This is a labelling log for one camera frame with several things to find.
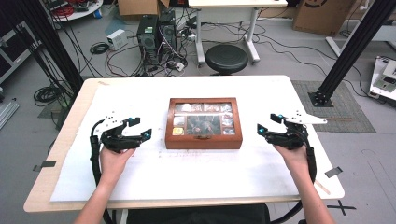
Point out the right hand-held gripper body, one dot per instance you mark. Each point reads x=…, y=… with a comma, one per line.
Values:
x=291, y=138

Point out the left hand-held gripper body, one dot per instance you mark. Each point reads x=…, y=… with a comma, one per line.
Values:
x=116, y=140

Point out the wooden box with glass lid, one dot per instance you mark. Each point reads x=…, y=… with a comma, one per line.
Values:
x=204, y=142

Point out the person's right hand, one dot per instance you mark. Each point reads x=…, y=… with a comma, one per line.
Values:
x=295, y=161

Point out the person's left hand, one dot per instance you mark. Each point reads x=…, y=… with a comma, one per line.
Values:
x=112, y=165

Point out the yellow label tea bag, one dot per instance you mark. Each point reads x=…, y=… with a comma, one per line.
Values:
x=178, y=131

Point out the grey tea bag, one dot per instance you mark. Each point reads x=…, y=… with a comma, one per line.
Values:
x=179, y=121

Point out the black tape piece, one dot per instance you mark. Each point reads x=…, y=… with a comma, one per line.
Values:
x=333, y=172
x=46, y=164

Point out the beige tea bag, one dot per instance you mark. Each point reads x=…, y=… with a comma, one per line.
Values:
x=211, y=107

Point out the white foam sheet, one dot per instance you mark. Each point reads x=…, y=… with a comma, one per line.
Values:
x=186, y=174

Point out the pink patterned tea bag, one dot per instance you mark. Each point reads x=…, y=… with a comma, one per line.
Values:
x=197, y=108

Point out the beige tape strip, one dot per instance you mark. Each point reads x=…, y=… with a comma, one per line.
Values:
x=322, y=187

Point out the pile of dark tea bags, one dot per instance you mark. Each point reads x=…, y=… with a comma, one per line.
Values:
x=204, y=125

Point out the grey floor mat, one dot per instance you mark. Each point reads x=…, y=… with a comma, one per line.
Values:
x=342, y=109

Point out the white power adapter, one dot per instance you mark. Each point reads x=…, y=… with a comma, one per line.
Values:
x=180, y=66

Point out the black round stool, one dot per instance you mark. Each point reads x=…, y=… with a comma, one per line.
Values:
x=226, y=59

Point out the black computer tower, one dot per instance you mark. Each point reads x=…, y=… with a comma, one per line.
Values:
x=148, y=40
x=168, y=31

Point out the white box device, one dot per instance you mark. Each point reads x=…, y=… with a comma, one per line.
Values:
x=117, y=39

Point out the black tape cross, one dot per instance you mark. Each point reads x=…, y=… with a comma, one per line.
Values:
x=341, y=207

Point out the person's dark clothing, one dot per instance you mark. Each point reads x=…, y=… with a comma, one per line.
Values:
x=199, y=216

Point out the white flat device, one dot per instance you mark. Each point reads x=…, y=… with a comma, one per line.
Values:
x=384, y=79

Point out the large printed cardboard box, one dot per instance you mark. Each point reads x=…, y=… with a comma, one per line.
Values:
x=323, y=17

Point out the brown cardboard box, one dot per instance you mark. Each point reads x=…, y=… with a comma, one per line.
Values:
x=140, y=6

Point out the round white table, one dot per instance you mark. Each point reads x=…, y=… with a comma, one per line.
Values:
x=84, y=14

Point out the white desk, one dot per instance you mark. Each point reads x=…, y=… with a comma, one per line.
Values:
x=236, y=3

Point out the grey metal rack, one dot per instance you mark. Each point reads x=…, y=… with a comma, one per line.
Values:
x=15, y=56

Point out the white table frame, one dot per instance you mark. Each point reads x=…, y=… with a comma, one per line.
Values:
x=334, y=45

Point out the black aluminium post with base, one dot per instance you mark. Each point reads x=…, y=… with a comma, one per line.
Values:
x=351, y=49

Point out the black aluminium frame posts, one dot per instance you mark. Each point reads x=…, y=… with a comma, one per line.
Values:
x=53, y=46

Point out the grey metal rail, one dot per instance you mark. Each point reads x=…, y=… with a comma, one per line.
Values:
x=7, y=113

